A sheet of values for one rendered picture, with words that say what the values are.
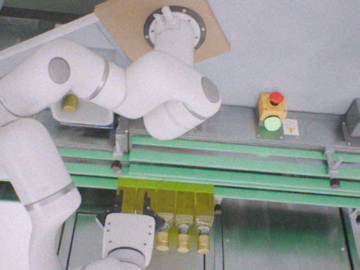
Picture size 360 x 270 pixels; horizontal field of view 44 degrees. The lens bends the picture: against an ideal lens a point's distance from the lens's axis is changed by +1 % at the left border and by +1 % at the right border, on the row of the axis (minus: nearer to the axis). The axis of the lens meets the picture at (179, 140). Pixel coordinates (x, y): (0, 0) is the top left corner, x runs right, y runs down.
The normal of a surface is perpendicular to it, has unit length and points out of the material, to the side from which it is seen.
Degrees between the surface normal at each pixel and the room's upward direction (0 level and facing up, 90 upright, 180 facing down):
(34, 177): 52
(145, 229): 106
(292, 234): 90
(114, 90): 41
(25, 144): 63
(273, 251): 90
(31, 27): 90
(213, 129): 90
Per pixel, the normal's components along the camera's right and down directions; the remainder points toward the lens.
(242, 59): -0.04, 0.81
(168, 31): -0.26, -0.58
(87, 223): 0.10, -0.58
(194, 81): 0.69, -0.37
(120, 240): 0.03, -0.78
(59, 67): 0.76, -0.02
